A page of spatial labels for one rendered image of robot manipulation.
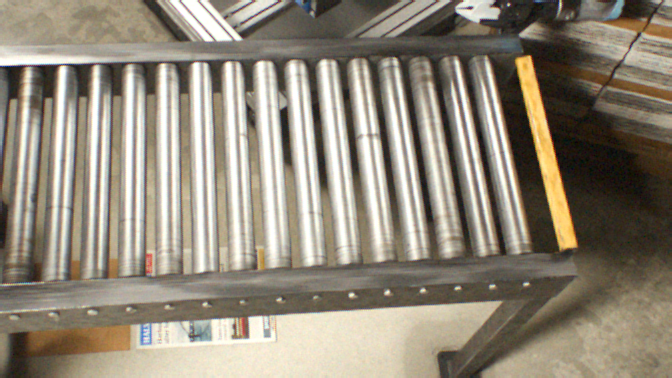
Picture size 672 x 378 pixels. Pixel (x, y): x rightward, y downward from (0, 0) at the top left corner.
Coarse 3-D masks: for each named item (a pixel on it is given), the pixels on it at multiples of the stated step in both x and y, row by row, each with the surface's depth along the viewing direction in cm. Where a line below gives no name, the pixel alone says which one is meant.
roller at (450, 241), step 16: (416, 64) 165; (416, 80) 164; (432, 80) 164; (416, 96) 163; (432, 96) 162; (416, 112) 162; (432, 112) 160; (432, 128) 158; (432, 144) 157; (432, 160) 155; (448, 160) 156; (432, 176) 154; (448, 176) 154; (432, 192) 153; (448, 192) 152; (432, 208) 153; (448, 208) 151; (448, 224) 149; (448, 240) 148; (448, 256) 147; (464, 256) 147
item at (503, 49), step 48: (0, 48) 157; (48, 48) 158; (96, 48) 159; (144, 48) 160; (192, 48) 161; (240, 48) 162; (288, 48) 164; (336, 48) 165; (384, 48) 166; (432, 48) 167; (480, 48) 168; (48, 96) 166
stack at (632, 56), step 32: (640, 0) 190; (544, 32) 207; (576, 32) 204; (608, 32) 202; (640, 32) 203; (576, 64) 215; (608, 64) 212; (640, 64) 209; (512, 96) 234; (544, 96) 231; (576, 96) 228; (608, 96) 223; (640, 96) 220; (512, 128) 248; (640, 128) 233; (608, 160) 251; (640, 160) 247
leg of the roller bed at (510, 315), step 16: (512, 304) 167; (528, 304) 160; (544, 304) 161; (496, 320) 177; (512, 320) 170; (528, 320) 171; (480, 336) 190; (496, 336) 180; (464, 352) 204; (480, 352) 193; (448, 368) 219; (464, 368) 207
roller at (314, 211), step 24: (288, 72) 162; (288, 96) 160; (288, 120) 159; (312, 120) 158; (312, 144) 155; (312, 168) 152; (312, 192) 150; (312, 216) 147; (312, 240) 145; (312, 264) 143
